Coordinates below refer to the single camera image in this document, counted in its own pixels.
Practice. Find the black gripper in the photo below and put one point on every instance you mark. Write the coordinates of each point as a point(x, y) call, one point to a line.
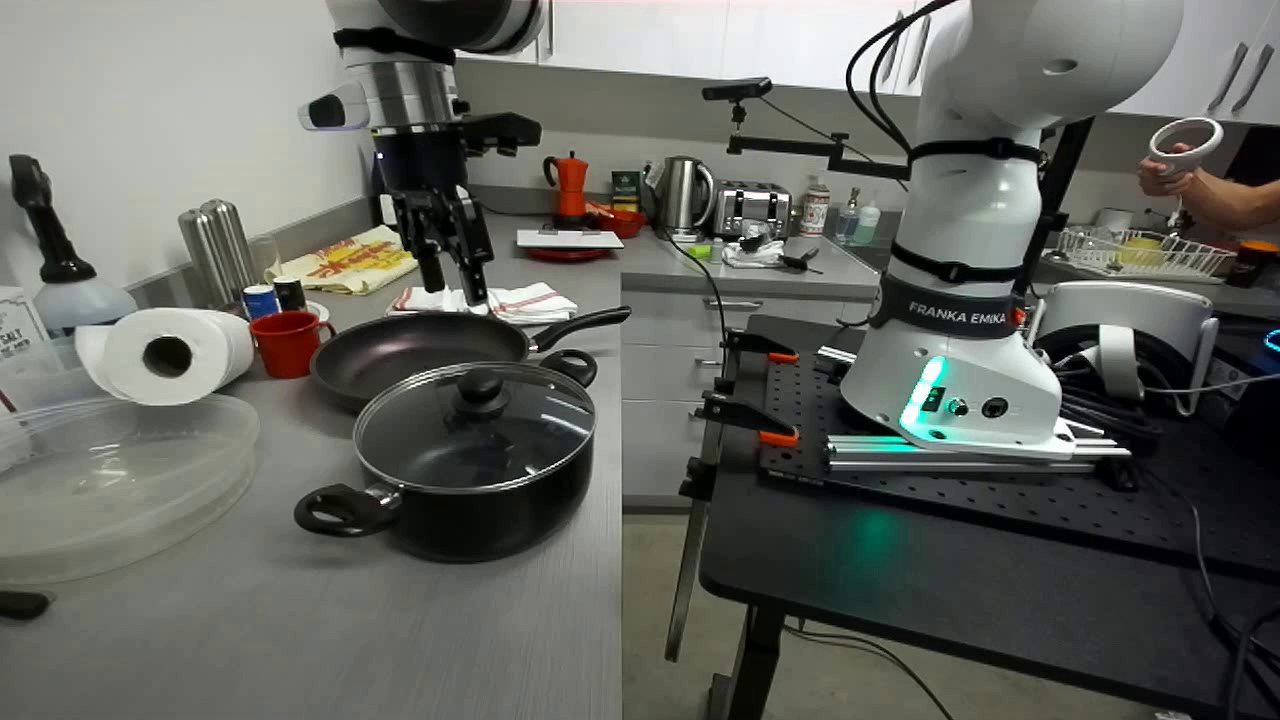
point(445, 154)

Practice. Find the glass lid with black knob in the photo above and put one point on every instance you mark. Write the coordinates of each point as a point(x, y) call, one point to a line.
point(432, 443)

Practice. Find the white VR controller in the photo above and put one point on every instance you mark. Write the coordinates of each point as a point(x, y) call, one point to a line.
point(1187, 135)

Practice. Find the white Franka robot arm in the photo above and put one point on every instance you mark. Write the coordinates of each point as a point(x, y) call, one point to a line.
point(974, 225)

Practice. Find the person's forearm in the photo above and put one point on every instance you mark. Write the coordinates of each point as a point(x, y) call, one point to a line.
point(1256, 211)

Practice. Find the red moka pot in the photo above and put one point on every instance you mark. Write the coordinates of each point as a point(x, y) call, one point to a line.
point(571, 184)

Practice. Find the person's hand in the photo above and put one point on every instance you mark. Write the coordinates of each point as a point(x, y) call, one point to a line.
point(1187, 199)

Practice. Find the yellow printed packet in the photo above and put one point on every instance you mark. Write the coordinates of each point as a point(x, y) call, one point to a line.
point(352, 263)

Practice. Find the dark frying pan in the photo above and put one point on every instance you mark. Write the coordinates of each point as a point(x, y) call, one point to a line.
point(403, 352)

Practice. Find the black capped small jar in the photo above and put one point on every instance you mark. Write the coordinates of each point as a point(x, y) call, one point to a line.
point(289, 293)

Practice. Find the red bowl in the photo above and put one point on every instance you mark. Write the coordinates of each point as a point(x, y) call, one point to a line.
point(625, 220)

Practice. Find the green small box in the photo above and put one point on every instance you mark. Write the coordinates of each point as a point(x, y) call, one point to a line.
point(625, 184)

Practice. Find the red mug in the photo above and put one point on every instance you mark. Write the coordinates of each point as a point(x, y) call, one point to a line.
point(285, 350)

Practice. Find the blue capped small jar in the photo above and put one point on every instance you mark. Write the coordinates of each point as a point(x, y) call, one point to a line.
point(259, 303)

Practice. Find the steel canister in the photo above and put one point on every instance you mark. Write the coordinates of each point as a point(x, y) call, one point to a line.
point(196, 263)
point(232, 247)

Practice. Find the steel electric kettle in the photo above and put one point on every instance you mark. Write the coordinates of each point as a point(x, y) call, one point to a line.
point(680, 199)

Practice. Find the white paper towel roll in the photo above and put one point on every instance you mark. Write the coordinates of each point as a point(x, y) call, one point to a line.
point(202, 350)

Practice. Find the steel toaster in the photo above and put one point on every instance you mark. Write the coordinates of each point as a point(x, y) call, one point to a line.
point(752, 211)

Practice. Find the black orange clamp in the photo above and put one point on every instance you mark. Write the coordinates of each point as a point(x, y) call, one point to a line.
point(740, 415)
point(760, 344)

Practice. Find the white plastic bottle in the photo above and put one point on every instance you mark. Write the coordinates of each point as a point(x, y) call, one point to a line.
point(815, 211)

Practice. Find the white spray bottle black trigger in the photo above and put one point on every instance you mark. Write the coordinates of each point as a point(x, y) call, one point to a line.
point(83, 304)

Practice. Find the clear greenish bottle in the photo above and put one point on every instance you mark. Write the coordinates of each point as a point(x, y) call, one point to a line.
point(863, 220)

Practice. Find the white labelled container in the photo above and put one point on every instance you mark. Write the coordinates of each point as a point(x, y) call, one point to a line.
point(22, 340)

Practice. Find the black work table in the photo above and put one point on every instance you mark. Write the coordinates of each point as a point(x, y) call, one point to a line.
point(960, 575)

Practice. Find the white VR headset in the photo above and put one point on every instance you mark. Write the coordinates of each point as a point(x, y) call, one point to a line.
point(1124, 315)

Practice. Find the white dish rack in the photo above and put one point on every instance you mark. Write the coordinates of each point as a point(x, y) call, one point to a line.
point(1147, 254)

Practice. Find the white wall cabinets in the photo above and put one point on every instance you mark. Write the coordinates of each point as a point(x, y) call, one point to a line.
point(695, 41)

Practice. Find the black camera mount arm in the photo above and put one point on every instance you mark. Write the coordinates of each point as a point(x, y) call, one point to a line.
point(803, 144)

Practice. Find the aluminium rail profiles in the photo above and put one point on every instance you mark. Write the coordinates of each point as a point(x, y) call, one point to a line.
point(960, 455)

